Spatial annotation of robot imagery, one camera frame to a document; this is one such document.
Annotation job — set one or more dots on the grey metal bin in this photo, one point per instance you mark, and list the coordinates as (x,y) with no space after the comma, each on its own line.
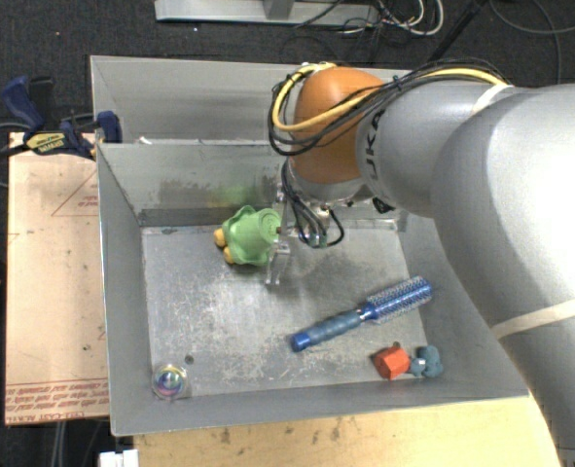
(228,319)

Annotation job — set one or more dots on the green toy turtle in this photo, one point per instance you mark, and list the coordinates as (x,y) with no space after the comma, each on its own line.
(249,235)

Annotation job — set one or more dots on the grey-blue toy animal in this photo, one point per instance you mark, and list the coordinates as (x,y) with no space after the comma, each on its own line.
(427,361)

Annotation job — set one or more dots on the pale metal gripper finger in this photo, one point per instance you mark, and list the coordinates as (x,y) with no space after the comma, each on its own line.
(282,214)
(277,265)

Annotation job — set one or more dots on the red-orange cube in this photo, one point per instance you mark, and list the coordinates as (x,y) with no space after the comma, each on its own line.
(390,362)

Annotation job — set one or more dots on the blue round hairbrush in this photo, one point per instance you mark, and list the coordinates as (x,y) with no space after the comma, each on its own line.
(360,313)

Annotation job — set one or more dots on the brown cardboard board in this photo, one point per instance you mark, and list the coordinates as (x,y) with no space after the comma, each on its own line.
(53,280)

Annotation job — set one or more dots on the iridescent clear glass ball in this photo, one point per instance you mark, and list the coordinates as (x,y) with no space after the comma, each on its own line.
(169,381)

